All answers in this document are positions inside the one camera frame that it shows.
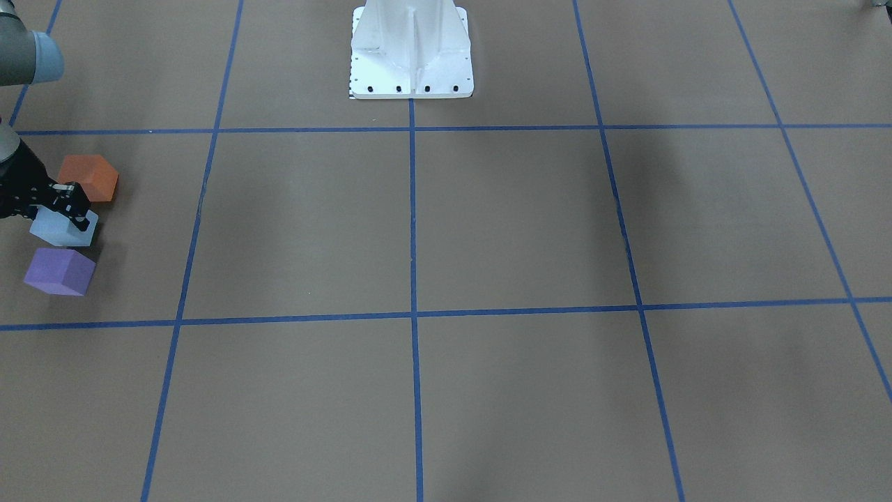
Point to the purple foam block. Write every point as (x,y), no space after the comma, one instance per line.
(60,271)

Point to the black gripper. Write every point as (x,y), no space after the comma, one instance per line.
(21,183)

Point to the white camera mast base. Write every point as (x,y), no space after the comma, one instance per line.
(410,50)

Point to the orange foam block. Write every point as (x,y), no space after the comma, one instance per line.
(97,177)

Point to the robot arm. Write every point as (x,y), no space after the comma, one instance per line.
(32,57)

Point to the light blue foam block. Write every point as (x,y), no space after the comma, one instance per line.
(55,229)

